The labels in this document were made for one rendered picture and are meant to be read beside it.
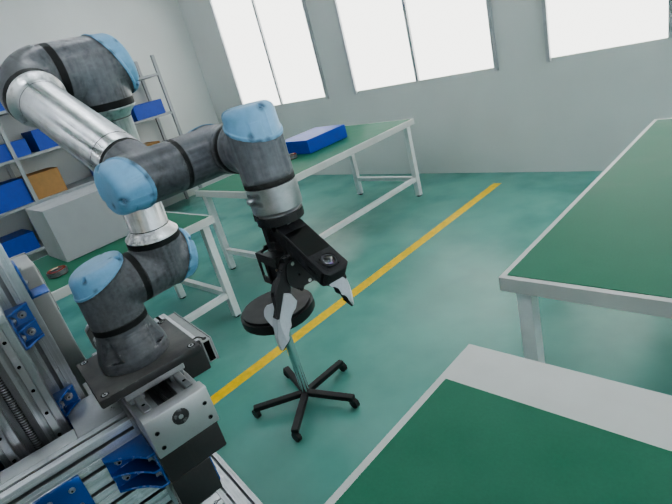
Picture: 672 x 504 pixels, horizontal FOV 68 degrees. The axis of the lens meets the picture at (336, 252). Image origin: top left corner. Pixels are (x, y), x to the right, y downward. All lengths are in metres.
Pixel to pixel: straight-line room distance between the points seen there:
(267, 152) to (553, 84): 4.27
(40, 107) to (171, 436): 0.64
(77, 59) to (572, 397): 1.18
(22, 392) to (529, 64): 4.44
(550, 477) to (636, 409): 0.25
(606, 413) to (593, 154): 3.85
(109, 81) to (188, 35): 7.25
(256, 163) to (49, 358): 0.80
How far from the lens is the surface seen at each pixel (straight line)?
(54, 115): 0.87
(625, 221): 2.00
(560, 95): 4.84
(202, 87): 8.23
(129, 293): 1.12
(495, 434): 1.14
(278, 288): 0.72
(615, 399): 1.22
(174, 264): 1.15
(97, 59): 1.05
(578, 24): 4.70
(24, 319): 1.28
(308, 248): 0.69
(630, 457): 1.11
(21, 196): 6.61
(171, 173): 0.71
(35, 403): 1.27
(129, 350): 1.14
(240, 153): 0.69
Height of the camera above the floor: 1.55
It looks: 22 degrees down
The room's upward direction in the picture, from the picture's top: 15 degrees counter-clockwise
